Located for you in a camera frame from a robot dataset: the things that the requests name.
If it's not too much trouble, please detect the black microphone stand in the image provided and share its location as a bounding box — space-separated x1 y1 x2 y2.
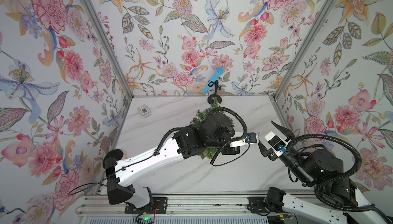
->
207 80 222 105

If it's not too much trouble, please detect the aluminium corner frame post right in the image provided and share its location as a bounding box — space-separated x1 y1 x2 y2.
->
272 0 337 99

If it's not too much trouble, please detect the small green christmas tree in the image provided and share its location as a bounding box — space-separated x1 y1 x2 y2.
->
190 103 235 160

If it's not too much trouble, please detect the aluminium corner frame post left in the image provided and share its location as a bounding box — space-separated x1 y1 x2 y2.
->
81 0 133 100

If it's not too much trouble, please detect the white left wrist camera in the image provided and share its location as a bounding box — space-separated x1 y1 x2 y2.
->
230 132 259 148

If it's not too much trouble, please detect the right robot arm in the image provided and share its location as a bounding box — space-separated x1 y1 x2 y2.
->
258 123 393 224

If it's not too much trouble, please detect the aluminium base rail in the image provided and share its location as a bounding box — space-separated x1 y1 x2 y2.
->
76 191 322 224

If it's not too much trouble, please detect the aluminium corner frame post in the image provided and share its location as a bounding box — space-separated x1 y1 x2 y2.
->
272 0 337 99
81 0 133 100

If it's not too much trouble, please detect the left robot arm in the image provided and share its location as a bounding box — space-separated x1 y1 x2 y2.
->
99 107 254 209

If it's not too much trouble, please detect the white battery box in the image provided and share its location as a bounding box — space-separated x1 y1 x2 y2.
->
137 105 151 117

